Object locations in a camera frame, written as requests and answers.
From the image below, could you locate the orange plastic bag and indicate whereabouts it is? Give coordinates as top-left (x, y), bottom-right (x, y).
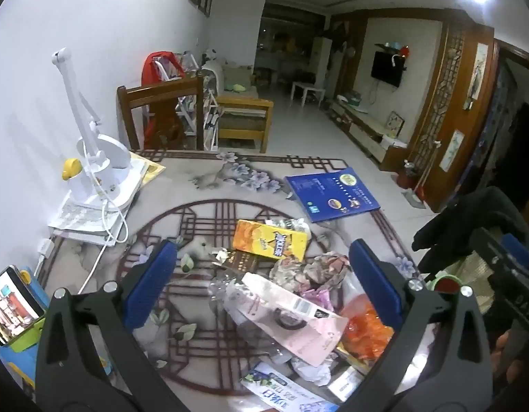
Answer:
top-left (341, 294), bottom-right (394, 363)

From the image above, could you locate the pink white package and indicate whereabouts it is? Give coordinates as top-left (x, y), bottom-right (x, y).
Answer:
top-left (224, 273), bottom-right (348, 366)

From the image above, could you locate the floral paper ball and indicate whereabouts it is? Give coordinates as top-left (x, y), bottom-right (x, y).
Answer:
top-left (268, 251), bottom-right (351, 295)

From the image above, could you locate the blue white toothpaste box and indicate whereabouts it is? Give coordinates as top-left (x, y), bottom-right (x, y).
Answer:
top-left (240, 362), bottom-right (339, 412)

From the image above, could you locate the yellow orange snack box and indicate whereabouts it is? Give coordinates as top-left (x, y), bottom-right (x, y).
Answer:
top-left (232, 219), bottom-right (307, 261)

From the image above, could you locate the silver printed wrapper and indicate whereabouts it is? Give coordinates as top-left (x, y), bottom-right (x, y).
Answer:
top-left (264, 219), bottom-right (312, 239)

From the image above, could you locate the green rimmed red trash bin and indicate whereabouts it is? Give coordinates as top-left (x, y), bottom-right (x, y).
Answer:
top-left (426, 272), bottom-right (463, 293)

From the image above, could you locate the person right hand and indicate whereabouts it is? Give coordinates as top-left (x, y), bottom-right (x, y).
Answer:
top-left (491, 328), bottom-right (529, 384)

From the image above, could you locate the black jacket on chair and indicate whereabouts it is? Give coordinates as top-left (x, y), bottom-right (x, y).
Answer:
top-left (411, 187), bottom-right (529, 273)

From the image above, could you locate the smartphone on stand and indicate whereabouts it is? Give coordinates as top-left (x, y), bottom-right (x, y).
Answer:
top-left (0, 265), bottom-right (45, 345)

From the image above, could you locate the stack of papers under lamp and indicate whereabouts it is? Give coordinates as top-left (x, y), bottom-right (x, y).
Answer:
top-left (48, 153), bottom-right (164, 245)

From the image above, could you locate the dark brown small box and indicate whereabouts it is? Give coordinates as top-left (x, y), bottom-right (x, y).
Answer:
top-left (214, 248), bottom-right (258, 273)

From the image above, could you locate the low tv cabinet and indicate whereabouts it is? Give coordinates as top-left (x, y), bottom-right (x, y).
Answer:
top-left (329, 101), bottom-right (408, 172)

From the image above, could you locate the white desk lamp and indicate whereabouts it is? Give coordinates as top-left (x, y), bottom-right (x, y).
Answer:
top-left (51, 47), bottom-right (146, 211)

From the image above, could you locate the blue flat gift box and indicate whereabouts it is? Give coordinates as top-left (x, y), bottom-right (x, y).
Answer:
top-left (286, 168), bottom-right (381, 223)

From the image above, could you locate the wooden dining chair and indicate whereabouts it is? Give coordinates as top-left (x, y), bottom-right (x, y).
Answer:
top-left (117, 76), bottom-right (204, 151)

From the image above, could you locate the white small coffee table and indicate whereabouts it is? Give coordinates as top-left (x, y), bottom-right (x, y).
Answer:
top-left (290, 82), bottom-right (326, 108)

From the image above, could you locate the wall mounted black television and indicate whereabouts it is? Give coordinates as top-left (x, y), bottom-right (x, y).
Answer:
top-left (371, 51), bottom-right (406, 88)

